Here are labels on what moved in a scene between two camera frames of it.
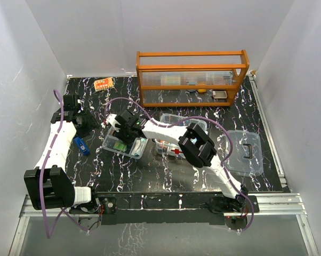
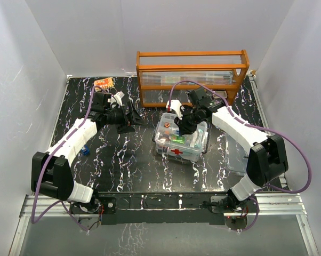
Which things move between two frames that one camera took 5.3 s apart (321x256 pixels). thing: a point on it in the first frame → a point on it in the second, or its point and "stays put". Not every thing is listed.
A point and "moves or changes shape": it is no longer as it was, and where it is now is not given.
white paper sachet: (138, 147) moves or changes shape
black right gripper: (120, 135) → (183, 127)
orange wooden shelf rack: (207, 78) stays put
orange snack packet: (103, 84) stays put
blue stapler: (85, 151) stays put
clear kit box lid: (246, 157) stays put
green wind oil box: (120, 146) moves or changes shape
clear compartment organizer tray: (135, 149) moves or changes shape
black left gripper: (91, 124) → (122, 128)
